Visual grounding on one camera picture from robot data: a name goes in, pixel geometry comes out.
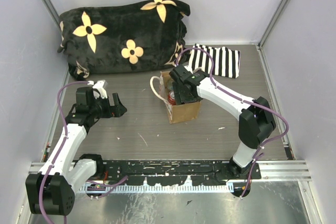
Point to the red cola can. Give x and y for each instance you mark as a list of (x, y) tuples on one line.
[(171, 98)]

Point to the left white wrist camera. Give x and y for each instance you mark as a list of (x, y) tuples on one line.
[(99, 89)]

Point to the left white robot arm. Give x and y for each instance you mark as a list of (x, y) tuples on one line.
[(51, 191)]

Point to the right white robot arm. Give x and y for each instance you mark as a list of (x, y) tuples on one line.
[(254, 116)]

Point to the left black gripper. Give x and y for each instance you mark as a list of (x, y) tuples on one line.
[(116, 110)]

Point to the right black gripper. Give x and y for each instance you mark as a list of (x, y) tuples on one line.
[(180, 97)]

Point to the black white striped cloth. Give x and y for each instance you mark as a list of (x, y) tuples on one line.
[(226, 61)]

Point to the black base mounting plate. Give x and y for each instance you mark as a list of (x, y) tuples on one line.
[(171, 172)]

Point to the aluminium front rail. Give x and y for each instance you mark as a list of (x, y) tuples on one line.
[(271, 171)]

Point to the brown burlap canvas bag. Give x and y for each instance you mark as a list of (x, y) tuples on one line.
[(176, 113)]

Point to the black floral plush blanket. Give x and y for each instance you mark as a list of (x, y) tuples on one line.
[(143, 36)]

